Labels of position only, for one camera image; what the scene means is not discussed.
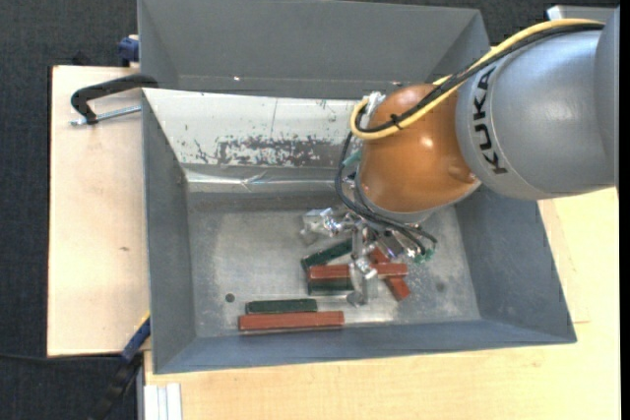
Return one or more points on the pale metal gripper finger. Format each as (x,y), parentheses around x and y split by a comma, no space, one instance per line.
(320,223)
(364,282)

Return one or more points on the red-brown flat block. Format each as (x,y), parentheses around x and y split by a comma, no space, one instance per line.
(327,271)
(394,270)
(290,321)
(399,288)

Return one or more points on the dark green flat block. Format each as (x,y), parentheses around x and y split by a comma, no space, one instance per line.
(325,256)
(280,306)
(327,286)

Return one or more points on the grey metal bin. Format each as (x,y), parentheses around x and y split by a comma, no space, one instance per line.
(256,241)

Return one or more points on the pale wood flat board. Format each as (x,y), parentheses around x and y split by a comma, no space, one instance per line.
(93,221)

